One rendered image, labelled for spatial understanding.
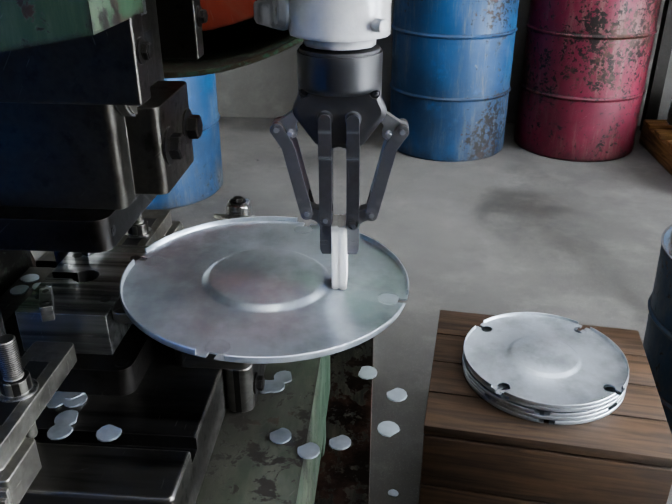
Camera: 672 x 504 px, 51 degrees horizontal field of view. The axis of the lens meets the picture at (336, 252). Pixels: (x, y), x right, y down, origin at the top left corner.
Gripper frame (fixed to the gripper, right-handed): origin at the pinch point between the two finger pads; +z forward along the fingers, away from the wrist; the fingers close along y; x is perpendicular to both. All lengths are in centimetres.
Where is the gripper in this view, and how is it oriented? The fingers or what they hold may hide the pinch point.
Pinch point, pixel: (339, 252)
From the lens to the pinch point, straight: 70.5
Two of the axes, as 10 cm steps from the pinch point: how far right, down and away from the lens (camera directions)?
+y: 10.0, 0.3, -0.6
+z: 0.0, 8.9, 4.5
